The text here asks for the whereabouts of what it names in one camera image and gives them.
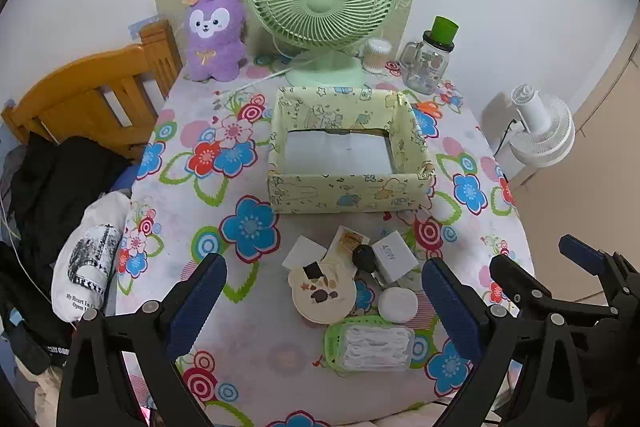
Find floral tablecloth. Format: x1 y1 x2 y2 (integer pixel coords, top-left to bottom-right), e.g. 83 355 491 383
116 56 533 426

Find glass jar green lid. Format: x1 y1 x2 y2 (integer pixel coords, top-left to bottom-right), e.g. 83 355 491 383
399 16 459 95

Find wooden chair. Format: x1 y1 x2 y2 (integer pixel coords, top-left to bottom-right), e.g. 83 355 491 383
1 20 182 159

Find long white product box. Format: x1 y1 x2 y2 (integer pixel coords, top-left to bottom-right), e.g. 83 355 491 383
323 225 370 267

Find white floor fan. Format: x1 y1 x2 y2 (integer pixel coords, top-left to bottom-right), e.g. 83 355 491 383
509 83 576 169

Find round beige hedgehog tin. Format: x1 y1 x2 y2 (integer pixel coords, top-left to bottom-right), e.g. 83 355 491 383
288 262 357 325

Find white 45W charger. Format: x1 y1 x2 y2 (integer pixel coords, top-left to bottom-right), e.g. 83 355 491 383
372 231 419 284

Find white printed tote bag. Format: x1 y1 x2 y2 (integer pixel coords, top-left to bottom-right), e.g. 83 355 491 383
51 191 130 323

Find yellow patterned storage box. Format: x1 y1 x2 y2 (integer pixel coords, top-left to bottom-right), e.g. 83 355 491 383
267 87 435 213

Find white fan power cord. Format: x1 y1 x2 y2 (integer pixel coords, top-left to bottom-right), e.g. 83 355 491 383
214 65 294 96

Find orange handled scissors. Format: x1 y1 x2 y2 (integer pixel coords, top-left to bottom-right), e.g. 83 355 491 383
416 101 442 119

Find purple plush bunny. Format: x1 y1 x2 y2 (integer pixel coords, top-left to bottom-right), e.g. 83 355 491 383
182 0 246 82

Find black clothing pile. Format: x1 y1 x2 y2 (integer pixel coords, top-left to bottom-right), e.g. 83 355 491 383
1 133 130 366

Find white earbuds case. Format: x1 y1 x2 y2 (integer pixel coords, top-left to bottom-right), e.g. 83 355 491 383
378 287 419 324

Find cotton swab container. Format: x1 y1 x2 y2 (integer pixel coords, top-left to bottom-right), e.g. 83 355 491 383
361 38 392 74

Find white square adapter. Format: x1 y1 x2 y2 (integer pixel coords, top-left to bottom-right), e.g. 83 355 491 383
282 236 326 271

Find black car key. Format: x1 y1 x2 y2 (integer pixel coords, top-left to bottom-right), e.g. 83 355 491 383
352 244 386 289

